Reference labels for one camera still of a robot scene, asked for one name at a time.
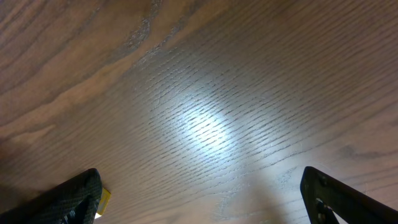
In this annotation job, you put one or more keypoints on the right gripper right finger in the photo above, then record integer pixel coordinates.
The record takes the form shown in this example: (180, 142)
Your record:
(326, 198)

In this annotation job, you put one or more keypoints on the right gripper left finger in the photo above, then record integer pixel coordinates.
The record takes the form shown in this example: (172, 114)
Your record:
(74, 201)

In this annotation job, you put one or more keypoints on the yellow edged letter block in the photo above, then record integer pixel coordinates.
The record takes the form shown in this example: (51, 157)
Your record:
(103, 203)

